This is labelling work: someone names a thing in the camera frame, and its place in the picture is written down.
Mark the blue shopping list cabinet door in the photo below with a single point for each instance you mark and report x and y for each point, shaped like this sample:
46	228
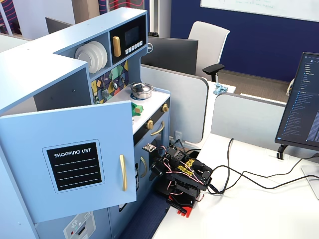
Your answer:
74	129

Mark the small camera board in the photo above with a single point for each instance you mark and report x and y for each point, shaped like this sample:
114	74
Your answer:
149	147

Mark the steel toy pot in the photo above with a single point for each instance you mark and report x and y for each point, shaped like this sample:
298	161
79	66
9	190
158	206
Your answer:
142	94

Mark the black Dell monitor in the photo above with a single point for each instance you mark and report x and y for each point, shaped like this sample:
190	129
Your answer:
172	56

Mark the black monitor stand clamp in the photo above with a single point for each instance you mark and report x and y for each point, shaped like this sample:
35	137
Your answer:
282	150

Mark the blue wooden toy kitchen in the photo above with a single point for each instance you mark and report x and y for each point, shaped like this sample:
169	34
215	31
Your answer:
74	49

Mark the metal slotted toy spoon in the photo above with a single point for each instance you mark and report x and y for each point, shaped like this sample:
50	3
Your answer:
114	84

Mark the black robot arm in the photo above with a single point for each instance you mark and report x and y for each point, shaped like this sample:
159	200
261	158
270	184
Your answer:
189	174

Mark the silver laptop edge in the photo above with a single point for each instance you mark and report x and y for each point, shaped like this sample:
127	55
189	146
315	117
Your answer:
311	179

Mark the grey desk divider panel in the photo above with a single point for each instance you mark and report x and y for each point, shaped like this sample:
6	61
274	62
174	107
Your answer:
179	104
246	117

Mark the white office chair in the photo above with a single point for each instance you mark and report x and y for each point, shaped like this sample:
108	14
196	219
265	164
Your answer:
209	44

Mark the computer monitor showing code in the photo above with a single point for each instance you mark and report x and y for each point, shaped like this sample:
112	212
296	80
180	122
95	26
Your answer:
302	99

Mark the white whiteboard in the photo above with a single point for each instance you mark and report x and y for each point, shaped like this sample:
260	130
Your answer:
261	7

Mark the dark background monitor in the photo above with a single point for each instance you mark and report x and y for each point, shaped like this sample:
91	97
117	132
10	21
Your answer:
56	25

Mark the white wall socket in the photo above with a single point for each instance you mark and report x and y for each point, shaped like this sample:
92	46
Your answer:
178	135

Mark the red robot base clamp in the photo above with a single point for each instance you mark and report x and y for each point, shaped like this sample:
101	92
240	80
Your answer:
184	206

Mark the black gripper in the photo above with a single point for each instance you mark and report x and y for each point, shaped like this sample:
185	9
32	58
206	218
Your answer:
158	166

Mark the steel pot lid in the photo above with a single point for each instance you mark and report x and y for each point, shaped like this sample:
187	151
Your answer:
141	87

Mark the gold stove knob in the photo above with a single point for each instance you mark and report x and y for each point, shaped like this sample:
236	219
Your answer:
165	107
149	124

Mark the white toy plate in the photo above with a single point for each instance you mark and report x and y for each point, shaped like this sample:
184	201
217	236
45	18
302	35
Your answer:
96	56
84	56
104	53

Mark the crumpled blue cloth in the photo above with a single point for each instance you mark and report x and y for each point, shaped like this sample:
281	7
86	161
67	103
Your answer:
219	89

